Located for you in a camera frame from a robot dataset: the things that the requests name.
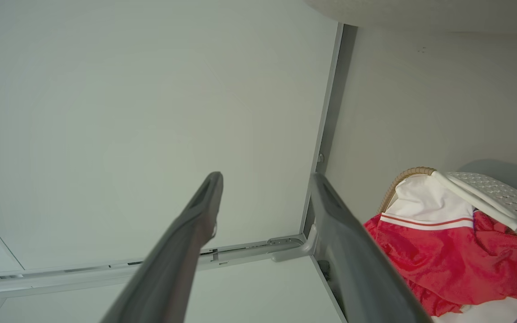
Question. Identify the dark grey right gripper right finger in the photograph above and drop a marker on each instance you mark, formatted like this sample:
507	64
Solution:
357	264

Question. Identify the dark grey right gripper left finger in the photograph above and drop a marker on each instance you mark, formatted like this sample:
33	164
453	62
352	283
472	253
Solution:
173	260

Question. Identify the red and white cloth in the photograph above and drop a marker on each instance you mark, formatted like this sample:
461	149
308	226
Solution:
456	260

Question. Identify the white laundry basket brown rim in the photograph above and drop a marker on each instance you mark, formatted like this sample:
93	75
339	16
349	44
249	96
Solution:
505	195

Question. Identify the grey partition frame rail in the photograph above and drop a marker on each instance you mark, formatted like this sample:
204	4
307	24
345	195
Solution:
335	89
83	276

